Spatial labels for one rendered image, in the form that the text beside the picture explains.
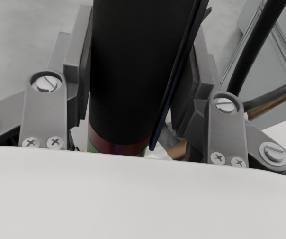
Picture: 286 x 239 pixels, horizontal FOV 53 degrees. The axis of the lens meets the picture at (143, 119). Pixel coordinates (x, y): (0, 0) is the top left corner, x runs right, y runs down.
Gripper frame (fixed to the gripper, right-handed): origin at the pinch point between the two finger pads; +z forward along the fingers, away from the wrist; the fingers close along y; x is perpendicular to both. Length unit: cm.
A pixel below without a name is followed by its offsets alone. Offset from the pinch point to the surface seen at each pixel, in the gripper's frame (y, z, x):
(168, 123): 14, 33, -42
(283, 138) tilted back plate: 33, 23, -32
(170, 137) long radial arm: 15, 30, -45
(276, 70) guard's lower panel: 71, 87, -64
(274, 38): 71, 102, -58
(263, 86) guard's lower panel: 71, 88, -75
